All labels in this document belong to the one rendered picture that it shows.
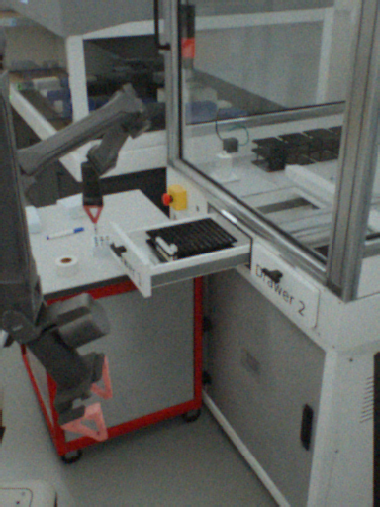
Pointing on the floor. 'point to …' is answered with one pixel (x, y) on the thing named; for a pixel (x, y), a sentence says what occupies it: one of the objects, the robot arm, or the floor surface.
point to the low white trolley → (122, 328)
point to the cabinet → (287, 395)
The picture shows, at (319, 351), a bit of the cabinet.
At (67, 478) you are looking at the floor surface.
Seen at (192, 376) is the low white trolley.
